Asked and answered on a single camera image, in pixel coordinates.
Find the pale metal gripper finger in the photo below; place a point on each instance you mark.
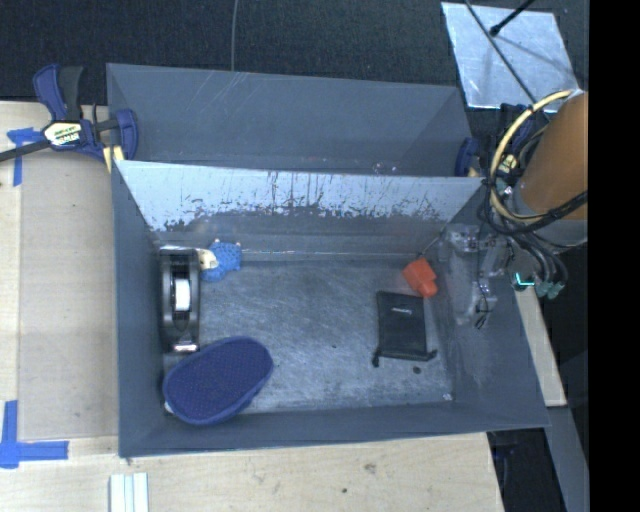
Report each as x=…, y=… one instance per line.
x=457, y=242
x=477, y=302

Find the orange-red plastic block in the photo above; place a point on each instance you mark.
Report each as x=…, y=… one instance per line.
x=420, y=277

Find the black flat pouch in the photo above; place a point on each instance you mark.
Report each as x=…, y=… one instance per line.
x=402, y=325

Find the grey metal bin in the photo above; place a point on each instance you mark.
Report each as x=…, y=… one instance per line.
x=320, y=320

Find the blue toy animal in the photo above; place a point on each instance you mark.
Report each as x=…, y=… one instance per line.
x=226, y=257

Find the dark blue slipper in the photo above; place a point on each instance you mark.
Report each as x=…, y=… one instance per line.
x=217, y=381

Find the black and grey tape dispenser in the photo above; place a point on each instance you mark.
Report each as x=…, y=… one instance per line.
x=179, y=300

